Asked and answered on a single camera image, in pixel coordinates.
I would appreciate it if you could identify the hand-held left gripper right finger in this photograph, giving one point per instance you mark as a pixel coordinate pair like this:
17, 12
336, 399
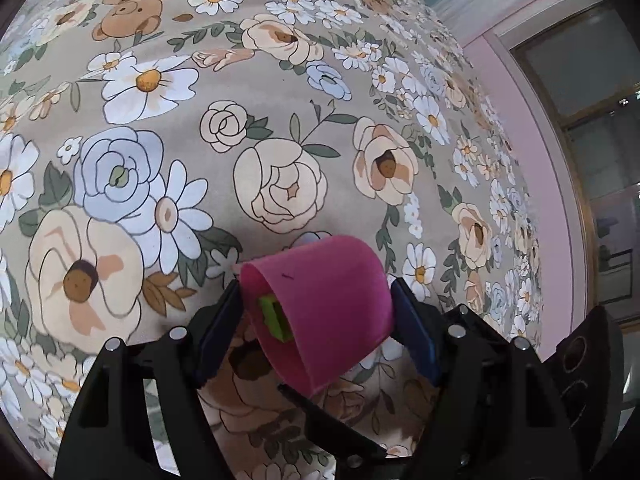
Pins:
415, 325

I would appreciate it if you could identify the magenta plastic cup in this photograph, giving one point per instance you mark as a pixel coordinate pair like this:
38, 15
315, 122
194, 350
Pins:
330, 300

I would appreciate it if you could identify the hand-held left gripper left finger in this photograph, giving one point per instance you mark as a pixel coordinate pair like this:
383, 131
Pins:
220, 330

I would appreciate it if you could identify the floral bed sheet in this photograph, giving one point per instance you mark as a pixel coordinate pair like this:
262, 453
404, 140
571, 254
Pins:
280, 110

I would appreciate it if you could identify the pink framed window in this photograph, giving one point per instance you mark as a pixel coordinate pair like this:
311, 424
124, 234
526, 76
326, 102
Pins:
575, 110

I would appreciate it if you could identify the green toy block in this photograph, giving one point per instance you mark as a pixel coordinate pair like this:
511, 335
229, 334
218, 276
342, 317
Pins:
274, 317

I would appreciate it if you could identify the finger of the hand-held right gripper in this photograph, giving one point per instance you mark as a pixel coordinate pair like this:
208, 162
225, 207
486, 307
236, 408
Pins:
340, 435

